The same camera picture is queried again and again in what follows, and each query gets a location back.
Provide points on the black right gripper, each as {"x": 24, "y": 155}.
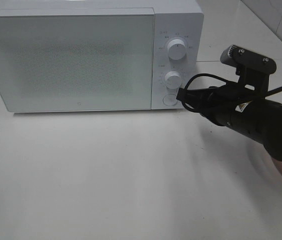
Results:
{"x": 217, "y": 104}

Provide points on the round microwave door button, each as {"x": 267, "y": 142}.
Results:
{"x": 170, "y": 100}

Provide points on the white microwave door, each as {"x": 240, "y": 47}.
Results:
{"x": 76, "y": 63}

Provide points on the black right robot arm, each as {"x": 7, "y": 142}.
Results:
{"x": 241, "y": 110}

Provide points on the white upper microwave knob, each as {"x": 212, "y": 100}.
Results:
{"x": 176, "y": 48}

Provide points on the white microwave oven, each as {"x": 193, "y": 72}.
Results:
{"x": 172, "y": 18}

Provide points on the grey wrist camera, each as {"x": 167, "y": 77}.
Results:
{"x": 238, "y": 57}

